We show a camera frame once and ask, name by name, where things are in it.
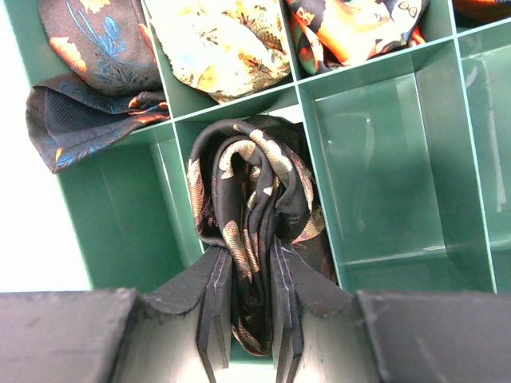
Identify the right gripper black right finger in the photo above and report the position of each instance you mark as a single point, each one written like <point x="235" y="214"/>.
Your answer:
<point x="324" y="334"/>

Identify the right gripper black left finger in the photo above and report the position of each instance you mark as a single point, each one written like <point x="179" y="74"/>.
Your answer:
<point x="178" y="333"/>

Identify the black gold patterned tie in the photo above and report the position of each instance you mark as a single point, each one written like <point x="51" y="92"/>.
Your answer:
<point x="250" y="183"/>

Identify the green compartment organizer box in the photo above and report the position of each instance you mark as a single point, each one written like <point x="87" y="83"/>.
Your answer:
<point x="410" y="152"/>

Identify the dark rolled tie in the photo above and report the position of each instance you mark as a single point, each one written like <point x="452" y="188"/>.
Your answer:
<point x="113" y="88"/>

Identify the beige patterned rolled tie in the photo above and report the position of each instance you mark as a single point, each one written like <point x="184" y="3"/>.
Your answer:
<point x="227" y="49"/>

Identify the red black patterned rolled tie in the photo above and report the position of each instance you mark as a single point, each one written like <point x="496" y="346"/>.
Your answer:
<point x="329" y="34"/>

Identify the orange black rolled tie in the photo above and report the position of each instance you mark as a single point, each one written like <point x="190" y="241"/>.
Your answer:
<point x="483" y="10"/>

